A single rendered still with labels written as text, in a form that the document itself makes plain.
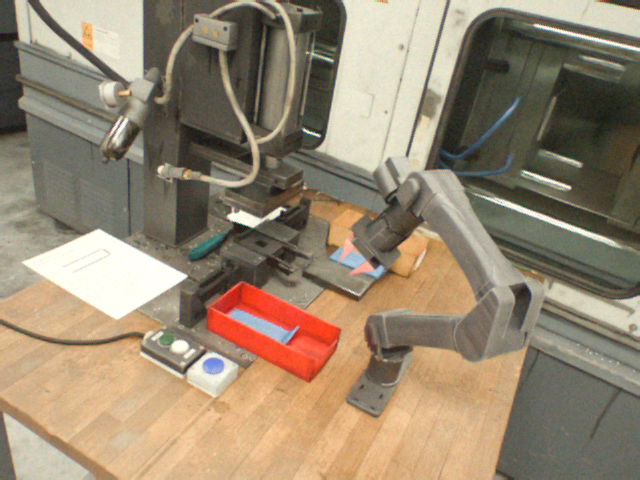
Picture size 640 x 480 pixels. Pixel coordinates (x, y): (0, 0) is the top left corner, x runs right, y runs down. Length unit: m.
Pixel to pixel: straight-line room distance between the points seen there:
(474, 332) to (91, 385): 0.66
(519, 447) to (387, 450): 1.13
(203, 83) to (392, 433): 0.78
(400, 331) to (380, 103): 0.93
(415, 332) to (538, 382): 1.00
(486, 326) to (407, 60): 1.05
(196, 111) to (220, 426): 0.65
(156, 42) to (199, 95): 0.14
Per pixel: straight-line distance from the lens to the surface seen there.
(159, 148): 1.30
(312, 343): 1.13
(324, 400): 1.03
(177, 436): 0.95
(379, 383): 1.07
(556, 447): 2.04
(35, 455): 2.12
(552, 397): 1.91
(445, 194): 0.84
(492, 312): 0.76
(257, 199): 1.12
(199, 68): 1.17
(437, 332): 0.89
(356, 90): 1.75
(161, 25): 1.22
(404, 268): 1.40
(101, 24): 2.50
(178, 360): 1.03
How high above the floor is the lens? 1.65
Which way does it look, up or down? 30 degrees down
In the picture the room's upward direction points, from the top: 11 degrees clockwise
